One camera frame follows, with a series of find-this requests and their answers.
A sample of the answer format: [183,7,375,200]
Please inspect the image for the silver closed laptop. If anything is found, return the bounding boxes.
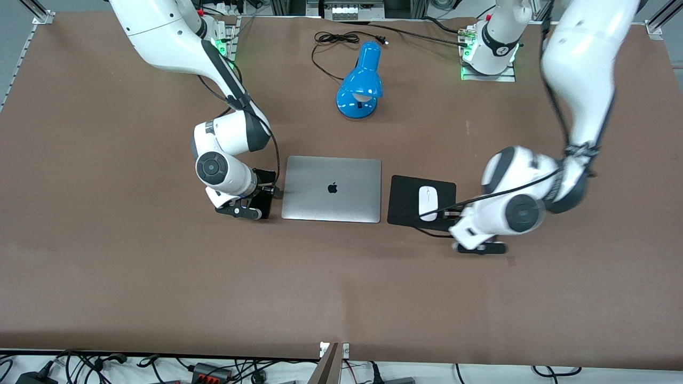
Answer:
[281,155,383,224]

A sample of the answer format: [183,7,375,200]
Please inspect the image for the black smartphone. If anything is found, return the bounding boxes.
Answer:
[250,169,278,219]

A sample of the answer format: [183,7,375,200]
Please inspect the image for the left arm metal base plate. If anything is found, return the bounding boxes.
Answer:
[459,23,518,83]

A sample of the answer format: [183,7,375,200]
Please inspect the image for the black box with red levers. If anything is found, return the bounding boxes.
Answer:
[190,362,234,383]

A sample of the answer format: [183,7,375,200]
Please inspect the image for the black looped floor cable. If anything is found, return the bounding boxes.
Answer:
[533,365,583,378]

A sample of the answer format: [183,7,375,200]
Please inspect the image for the aluminium frame rail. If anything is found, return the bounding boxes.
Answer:
[269,0,428,20]

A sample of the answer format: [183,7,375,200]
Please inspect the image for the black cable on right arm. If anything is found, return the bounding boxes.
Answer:
[196,56,282,188]

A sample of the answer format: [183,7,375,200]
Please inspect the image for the blue desk lamp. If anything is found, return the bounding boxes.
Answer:
[336,41,384,121]

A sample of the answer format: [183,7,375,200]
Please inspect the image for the white computer mouse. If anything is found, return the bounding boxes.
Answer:
[418,185,440,222]

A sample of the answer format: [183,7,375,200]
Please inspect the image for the power strip with plugs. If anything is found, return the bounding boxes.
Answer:
[205,0,247,17]

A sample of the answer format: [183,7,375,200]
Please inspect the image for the black power adapter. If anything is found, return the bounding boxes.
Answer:
[16,371,60,384]

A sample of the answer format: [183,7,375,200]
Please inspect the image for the black tangled floor cable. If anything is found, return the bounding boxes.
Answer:
[52,349,130,384]

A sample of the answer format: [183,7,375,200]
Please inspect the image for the thin black lamp cord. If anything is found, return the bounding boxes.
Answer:
[311,30,390,82]

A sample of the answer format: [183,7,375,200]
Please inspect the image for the black mouse pad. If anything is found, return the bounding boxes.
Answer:
[386,174,457,233]

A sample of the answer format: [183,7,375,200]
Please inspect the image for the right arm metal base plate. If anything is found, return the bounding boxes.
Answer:
[211,15,239,62]

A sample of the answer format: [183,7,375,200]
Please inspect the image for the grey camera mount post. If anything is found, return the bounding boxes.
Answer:
[307,343,343,384]

